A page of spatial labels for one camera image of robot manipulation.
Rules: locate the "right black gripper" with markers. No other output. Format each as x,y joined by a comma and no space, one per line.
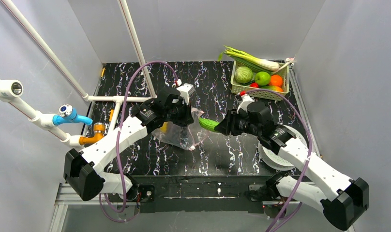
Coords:
230,122

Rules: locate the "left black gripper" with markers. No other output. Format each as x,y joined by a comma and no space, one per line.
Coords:
186,113

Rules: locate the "yellow bell pepper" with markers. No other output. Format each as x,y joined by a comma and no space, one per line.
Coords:
164,127

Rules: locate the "green cucumber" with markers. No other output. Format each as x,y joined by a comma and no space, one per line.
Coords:
208,124

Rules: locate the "clear zip top bag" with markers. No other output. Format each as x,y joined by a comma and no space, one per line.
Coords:
197,133

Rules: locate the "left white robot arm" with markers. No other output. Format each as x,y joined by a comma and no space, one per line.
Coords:
84,170

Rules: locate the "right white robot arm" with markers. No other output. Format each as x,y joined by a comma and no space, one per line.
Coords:
340,198

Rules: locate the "cream plastic basket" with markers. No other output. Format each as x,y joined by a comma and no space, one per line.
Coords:
284,73

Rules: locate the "white tape roll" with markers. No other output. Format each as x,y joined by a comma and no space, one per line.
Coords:
274,161

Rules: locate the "green cabbage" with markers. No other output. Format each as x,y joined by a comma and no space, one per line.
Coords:
243,75

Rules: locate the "green apple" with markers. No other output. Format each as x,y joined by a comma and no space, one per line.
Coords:
262,78

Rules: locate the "orange fruit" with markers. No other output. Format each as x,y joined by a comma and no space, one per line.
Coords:
276,80

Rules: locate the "green white leek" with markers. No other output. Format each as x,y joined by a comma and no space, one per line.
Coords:
258,64

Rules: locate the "blue pipe fitting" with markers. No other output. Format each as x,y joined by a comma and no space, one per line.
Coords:
68,114

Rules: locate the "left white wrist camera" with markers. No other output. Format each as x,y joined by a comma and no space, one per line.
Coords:
186,90

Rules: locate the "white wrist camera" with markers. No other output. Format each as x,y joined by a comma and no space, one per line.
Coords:
186,90
243,102

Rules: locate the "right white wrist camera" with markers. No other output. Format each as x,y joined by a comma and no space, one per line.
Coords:
243,102

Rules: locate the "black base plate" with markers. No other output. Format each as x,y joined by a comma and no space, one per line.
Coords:
201,193

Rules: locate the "aluminium frame rail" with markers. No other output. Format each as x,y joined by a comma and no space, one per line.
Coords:
218,155

